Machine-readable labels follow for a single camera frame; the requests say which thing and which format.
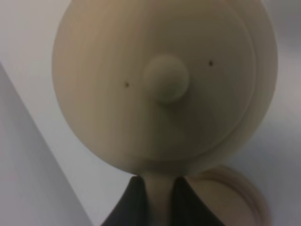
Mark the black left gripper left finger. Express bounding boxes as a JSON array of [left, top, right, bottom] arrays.
[[102, 176, 150, 226]]

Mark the beige ceramic teapot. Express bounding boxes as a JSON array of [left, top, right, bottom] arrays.
[[52, 0, 277, 226]]

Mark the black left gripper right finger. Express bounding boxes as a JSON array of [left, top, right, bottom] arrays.
[[170, 177, 224, 226]]

